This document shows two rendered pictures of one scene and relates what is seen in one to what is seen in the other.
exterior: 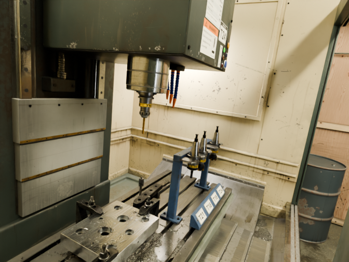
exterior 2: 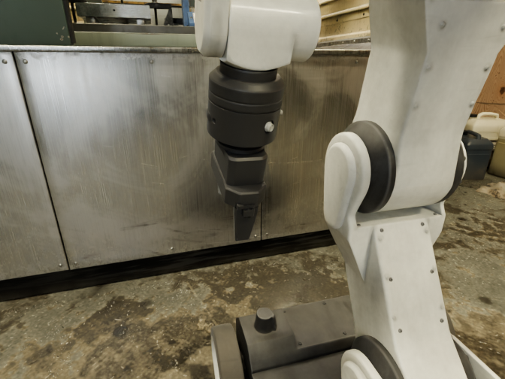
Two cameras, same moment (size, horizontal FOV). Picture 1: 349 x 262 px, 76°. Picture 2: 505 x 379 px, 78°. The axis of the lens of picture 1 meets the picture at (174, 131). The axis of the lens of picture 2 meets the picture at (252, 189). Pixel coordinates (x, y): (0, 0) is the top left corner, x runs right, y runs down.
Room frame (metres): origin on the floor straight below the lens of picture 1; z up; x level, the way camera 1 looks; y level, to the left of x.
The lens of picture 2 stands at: (0.13, -1.41, 0.76)
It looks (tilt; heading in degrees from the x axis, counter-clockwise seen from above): 22 degrees down; 47
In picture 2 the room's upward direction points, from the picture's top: straight up
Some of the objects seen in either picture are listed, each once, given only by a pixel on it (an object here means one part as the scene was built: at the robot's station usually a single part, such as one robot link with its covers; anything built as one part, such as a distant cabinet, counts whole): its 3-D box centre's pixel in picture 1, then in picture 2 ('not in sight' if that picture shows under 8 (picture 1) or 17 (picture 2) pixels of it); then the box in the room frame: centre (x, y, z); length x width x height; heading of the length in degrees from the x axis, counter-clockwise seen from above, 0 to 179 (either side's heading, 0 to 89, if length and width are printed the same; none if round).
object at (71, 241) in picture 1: (113, 230); (116, 14); (0.77, 0.19, 0.96); 0.29 x 0.23 x 0.05; 154
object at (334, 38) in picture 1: (313, 121); not in sight; (1.51, -0.92, 1.40); 0.04 x 0.04 x 1.20; 64
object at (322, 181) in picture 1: (306, 194); not in sight; (2.53, -1.66, 0.44); 0.60 x 0.60 x 0.88
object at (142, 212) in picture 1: (148, 211); (157, 12); (0.91, 0.07, 0.97); 0.13 x 0.03 x 0.15; 154
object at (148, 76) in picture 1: (147, 75); not in sight; (0.88, 0.13, 1.56); 0.16 x 0.16 x 0.12
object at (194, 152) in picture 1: (195, 148); not in sight; (1.02, -0.11, 1.26); 0.04 x 0.04 x 0.07
